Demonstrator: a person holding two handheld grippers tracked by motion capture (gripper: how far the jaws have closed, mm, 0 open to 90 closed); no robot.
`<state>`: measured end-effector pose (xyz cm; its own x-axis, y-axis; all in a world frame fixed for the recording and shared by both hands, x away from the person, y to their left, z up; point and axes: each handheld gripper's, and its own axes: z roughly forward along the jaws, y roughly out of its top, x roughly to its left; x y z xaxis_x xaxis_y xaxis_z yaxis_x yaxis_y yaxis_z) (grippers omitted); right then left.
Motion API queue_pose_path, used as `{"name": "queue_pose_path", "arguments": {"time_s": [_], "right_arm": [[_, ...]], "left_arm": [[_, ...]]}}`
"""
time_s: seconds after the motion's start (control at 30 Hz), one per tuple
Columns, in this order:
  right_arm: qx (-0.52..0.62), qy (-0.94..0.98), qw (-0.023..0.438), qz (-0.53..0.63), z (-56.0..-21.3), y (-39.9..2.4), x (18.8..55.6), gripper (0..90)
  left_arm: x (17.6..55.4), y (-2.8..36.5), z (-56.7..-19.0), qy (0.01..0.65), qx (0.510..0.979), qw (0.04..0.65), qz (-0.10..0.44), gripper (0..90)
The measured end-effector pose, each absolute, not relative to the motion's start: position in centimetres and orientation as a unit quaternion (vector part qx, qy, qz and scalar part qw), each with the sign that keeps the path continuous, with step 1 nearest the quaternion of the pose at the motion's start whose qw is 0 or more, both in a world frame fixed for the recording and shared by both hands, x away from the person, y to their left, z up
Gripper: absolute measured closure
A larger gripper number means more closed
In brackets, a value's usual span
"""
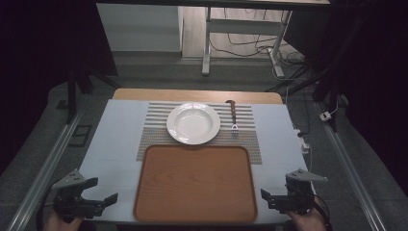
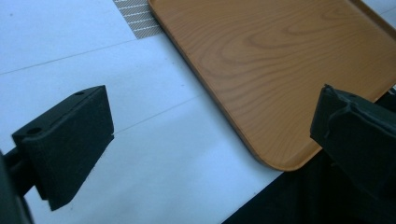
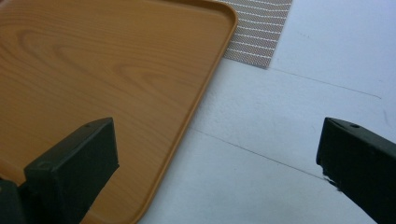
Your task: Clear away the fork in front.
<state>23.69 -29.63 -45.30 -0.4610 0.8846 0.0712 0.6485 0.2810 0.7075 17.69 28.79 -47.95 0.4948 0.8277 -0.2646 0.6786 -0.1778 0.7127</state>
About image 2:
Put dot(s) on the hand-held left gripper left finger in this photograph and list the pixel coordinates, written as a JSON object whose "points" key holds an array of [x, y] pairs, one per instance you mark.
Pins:
{"points": [[68, 146]]}

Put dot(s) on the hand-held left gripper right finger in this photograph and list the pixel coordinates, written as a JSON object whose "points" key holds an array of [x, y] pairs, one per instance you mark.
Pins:
{"points": [[358, 140]]}

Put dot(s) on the black cloth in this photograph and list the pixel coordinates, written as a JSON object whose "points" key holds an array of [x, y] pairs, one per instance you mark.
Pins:
{"points": [[299, 199]]}

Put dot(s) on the wooden tray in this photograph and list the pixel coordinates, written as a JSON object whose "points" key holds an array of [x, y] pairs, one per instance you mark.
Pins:
{"points": [[280, 71]]}

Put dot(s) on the grey woven mat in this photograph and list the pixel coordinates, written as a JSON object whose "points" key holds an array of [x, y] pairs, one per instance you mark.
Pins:
{"points": [[137, 17]]}

